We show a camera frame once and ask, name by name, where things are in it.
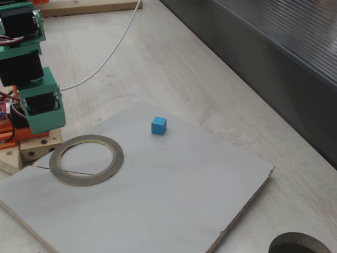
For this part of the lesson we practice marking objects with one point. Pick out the blue cube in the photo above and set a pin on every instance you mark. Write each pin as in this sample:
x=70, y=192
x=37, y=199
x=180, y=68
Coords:
x=158, y=126

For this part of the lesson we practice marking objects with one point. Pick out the wooden base block with holes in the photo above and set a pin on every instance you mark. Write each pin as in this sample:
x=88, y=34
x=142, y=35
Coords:
x=39, y=150

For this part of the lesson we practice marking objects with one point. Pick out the wooden plank under leader arm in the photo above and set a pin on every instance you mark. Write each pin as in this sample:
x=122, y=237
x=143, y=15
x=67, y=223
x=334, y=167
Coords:
x=92, y=9

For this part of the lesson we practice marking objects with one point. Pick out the red controller board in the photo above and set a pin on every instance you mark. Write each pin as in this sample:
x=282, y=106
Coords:
x=3, y=104

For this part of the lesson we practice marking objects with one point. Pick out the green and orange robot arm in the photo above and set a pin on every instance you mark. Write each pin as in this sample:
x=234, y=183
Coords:
x=15, y=68

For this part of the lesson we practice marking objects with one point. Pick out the long wooden base plank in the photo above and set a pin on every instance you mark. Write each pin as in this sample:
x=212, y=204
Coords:
x=9, y=160

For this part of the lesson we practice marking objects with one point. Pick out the grey plywood board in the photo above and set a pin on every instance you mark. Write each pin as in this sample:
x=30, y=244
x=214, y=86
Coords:
x=158, y=197

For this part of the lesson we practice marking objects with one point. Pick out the grey frosted desk partition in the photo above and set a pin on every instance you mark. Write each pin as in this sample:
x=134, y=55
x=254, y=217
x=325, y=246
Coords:
x=263, y=66

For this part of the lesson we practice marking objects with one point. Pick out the orange controller board holder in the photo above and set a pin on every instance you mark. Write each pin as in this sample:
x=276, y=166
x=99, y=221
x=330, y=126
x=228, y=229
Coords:
x=6, y=145

